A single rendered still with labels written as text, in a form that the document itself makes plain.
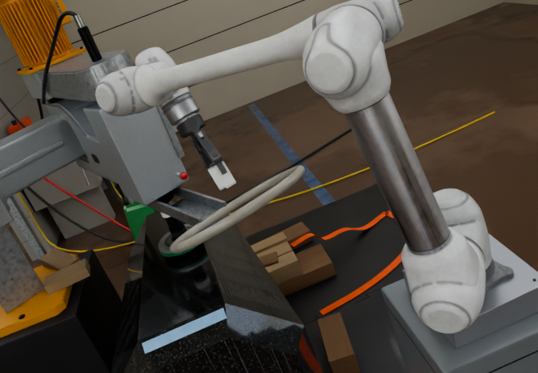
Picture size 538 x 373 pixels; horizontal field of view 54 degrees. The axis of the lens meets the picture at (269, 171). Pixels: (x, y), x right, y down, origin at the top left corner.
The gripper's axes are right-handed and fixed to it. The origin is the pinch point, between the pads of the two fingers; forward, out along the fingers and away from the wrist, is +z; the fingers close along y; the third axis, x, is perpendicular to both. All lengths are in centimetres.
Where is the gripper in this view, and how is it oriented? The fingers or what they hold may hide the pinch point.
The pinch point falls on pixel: (226, 183)
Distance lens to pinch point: 146.6
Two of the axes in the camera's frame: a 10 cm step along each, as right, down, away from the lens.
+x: -8.3, 5.1, -2.2
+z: 5.1, 8.6, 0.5
